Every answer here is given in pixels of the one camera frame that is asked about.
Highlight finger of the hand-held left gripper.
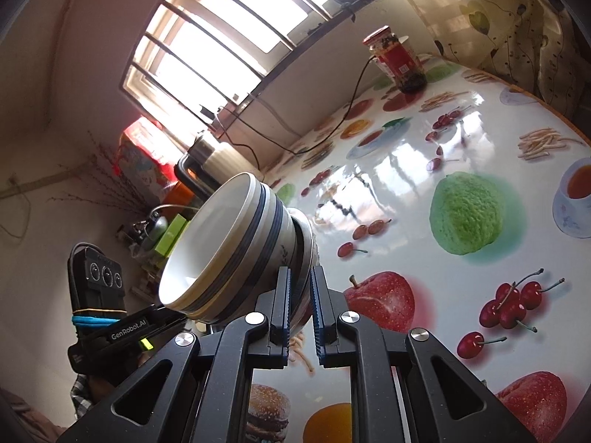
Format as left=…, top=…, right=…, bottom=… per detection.
left=154, top=306, right=191, bottom=329

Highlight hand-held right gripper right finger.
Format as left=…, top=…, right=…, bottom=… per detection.
left=310, top=265, right=539, bottom=443

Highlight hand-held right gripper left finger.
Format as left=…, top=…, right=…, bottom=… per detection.
left=58, top=267, right=293, bottom=443

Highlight small white blue-banded bowl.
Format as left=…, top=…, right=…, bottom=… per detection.
left=158, top=172, right=278, bottom=321

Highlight large white blue-banded bowl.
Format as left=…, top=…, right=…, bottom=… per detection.
left=198, top=180, right=320, bottom=339

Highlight person's left forearm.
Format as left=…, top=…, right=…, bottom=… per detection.
left=69, top=373, right=100, bottom=420

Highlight dark grey round object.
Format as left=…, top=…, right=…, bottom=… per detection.
left=139, top=210, right=169, bottom=250

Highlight dried branches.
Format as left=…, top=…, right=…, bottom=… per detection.
left=46, top=131, right=155, bottom=222

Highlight orange plastic container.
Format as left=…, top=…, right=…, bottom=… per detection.
left=164, top=180, right=201, bottom=215

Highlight red printed bag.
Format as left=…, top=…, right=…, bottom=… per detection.
left=115, top=117, right=183, bottom=188

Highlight white electric kettle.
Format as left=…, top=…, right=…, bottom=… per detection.
left=174, top=131, right=245, bottom=204

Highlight red-lidded sauce jar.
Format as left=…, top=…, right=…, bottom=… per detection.
left=362, top=28, right=428, bottom=94

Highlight barred window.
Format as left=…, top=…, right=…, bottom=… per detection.
left=119, top=0, right=393, bottom=118

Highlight black hook clamp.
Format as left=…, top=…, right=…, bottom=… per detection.
left=327, top=0, right=357, bottom=23

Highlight heart-patterned cream curtain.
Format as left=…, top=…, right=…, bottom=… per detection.
left=381, top=0, right=591, bottom=118

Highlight black power cable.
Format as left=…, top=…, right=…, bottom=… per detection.
left=217, top=55, right=377, bottom=169

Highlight white cable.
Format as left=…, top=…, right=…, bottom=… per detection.
left=259, top=95, right=301, bottom=137

